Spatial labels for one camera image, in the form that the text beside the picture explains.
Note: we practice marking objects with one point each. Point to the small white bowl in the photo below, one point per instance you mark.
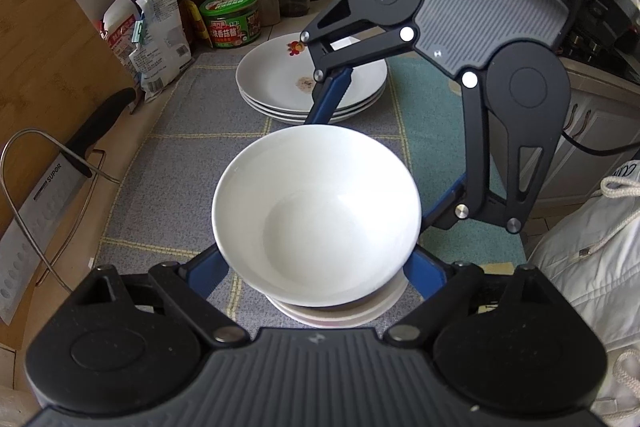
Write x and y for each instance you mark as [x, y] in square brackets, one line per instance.
[395, 294]

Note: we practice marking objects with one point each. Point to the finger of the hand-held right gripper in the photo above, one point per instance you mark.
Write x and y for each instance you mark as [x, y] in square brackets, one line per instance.
[332, 97]
[447, 207]

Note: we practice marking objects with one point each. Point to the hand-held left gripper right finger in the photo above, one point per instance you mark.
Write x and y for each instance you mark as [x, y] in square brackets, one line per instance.
[425, 272]

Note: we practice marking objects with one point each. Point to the red and white food bag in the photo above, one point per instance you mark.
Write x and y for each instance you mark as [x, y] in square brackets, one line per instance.
[120, 37]

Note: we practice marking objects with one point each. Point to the black gas stove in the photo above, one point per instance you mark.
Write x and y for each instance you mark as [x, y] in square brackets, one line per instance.
[610, 32]

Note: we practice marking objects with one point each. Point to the stained fruit print plate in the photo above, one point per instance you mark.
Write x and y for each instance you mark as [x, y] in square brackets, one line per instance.
[270, 72]

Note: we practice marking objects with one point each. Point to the green lid sauce jar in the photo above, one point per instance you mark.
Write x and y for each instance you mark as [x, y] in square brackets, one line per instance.
[230, 27]

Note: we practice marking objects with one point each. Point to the yellow packet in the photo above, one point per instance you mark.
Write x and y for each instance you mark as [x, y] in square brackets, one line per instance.
[195, 22]

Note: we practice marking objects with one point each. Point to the large white bowl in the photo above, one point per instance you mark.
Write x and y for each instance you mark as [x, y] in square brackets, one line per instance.
[320, 217]

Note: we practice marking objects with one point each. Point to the teal cloth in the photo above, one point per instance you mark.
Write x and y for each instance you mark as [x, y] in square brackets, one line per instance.
[430, 117]

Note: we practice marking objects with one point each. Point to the white and blue food bag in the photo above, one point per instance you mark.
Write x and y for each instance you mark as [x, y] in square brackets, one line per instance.
[160, 47]

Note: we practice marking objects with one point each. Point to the white kitchen cabinet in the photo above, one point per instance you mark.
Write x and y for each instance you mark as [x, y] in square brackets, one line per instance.
[575, 167]

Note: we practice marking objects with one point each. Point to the white fruit print plate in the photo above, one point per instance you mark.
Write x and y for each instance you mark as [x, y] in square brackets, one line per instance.
[280, 112]
[287, 119]

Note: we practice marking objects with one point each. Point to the yellow lid spice jar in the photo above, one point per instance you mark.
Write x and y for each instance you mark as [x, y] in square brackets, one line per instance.
[265, 2]

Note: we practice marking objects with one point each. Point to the bamboo cutting board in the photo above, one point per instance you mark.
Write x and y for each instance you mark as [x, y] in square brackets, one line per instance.
[40, 57]

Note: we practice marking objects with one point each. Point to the grey checked mat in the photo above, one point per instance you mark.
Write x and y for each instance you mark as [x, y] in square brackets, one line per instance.
[190, 147]

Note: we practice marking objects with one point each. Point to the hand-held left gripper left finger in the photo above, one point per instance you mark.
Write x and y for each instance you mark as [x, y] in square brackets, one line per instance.
[210, 272]

